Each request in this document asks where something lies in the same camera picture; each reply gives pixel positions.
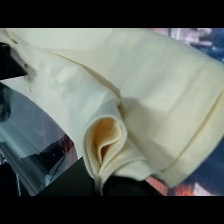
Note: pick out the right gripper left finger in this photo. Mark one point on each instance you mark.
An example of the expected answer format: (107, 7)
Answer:
(71, 181)

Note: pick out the cream shirt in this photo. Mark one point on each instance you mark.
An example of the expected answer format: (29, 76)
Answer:
(150, 100)

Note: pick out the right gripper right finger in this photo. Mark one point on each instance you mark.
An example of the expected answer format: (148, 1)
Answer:
(130, 187)

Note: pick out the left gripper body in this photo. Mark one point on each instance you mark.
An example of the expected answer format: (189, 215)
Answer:
(10, 63)

